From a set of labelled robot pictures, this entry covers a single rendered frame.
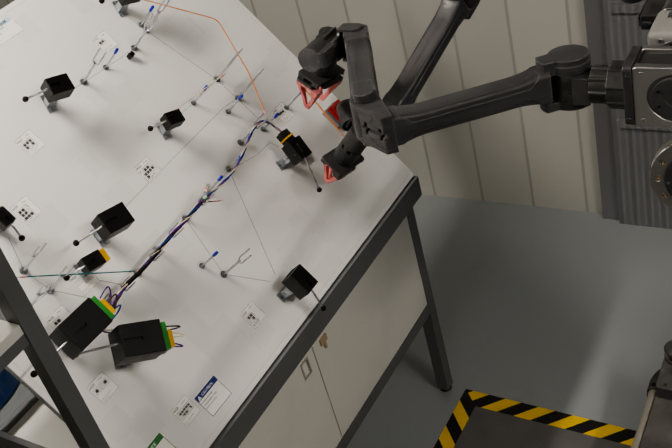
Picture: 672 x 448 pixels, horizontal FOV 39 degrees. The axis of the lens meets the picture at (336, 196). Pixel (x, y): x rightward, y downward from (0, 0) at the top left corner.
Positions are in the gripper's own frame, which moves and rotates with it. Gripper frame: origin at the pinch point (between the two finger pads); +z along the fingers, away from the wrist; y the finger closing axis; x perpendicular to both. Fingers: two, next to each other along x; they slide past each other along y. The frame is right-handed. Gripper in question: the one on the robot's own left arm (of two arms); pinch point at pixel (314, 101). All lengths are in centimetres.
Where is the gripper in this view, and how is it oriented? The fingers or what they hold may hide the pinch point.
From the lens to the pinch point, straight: 228.2
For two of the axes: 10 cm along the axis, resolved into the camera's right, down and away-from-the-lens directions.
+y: -6.2, 4.3, -6.6
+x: 7.6, 5.5, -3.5
